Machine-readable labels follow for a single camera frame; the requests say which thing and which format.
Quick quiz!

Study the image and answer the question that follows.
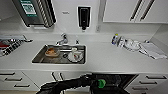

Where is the small green cup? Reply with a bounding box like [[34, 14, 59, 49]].
[[96, 79, 107, 90]]

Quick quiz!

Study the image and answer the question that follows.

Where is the stainless steel dishwasher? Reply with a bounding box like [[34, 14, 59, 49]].
[[89, 72, 138, 94]]

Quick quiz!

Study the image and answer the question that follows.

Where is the white patterned plate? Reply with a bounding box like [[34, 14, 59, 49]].
[[67, 51, 85, 63]]

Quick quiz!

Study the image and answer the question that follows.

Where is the white cup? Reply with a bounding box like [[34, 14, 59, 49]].
[[70, 47, 79, 55]]

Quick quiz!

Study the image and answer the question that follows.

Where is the small sink pump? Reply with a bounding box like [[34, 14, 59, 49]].
[[75, 39, 81, 46]]

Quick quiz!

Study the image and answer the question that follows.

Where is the orange bowl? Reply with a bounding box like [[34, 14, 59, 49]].
[[44, 47, 61, 58]]

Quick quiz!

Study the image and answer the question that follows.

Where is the chrome faucet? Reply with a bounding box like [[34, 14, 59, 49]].
[[54, 33, 69, 47]]

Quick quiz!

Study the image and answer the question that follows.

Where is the white double door base cabinet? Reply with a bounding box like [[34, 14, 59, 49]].
[[22, 70, 93, 93]]

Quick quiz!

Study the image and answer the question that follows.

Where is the steel sink basin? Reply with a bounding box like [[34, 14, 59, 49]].
[[31, 43, 88, 66]]

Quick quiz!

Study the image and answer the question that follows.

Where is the white drawer base cabinet narrow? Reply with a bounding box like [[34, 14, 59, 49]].
[[124, 73, 168, 94]]

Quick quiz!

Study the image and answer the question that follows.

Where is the black soap dispenser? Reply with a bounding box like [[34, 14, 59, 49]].
[[76, 5, 92, 32]]

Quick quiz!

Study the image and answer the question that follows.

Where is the white drawer base cabinet wide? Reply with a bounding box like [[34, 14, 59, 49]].
[[0, 70, 43, 92]]

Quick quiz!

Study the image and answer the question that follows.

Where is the white grey dish towel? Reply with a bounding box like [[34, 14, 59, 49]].
[[139, 41, 168, 61]]

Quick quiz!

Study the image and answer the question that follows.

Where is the steel paper towel dispenser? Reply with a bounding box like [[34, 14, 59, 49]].
[[11, 0, 57, 29]]

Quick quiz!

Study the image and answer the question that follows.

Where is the dish rack with dishes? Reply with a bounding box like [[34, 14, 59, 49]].
[[0, 34, 33, 57]]

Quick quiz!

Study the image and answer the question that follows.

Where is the small wall label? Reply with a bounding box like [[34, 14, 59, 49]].
[[62, 11, 70, 15]]

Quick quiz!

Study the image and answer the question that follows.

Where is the white wall cabinet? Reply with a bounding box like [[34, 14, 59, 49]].
[[102, 0, 168, 25]]

